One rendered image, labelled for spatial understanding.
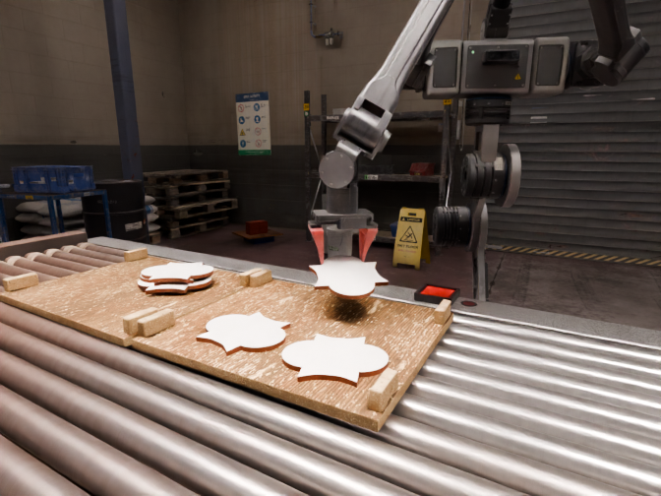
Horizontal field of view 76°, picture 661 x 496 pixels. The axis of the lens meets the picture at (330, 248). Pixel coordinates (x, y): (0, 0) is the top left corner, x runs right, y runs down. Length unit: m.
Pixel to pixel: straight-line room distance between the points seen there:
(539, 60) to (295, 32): 5.20
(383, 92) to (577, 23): 4.78
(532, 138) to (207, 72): 4.78
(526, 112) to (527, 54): 3.91
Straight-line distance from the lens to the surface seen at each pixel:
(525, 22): 5.49
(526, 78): 1.43
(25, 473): 0.54
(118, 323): 0.80
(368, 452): 0.48
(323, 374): 0.55
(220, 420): 0.53
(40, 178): 4.19
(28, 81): 6.14
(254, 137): 6.67
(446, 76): 1.38
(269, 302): 0.81
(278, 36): 6.56
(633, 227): 5.46
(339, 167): 0.66
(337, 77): 6.01
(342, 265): 0.77
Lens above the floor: 1.22
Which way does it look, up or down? 13 degrees down
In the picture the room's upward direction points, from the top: straight up
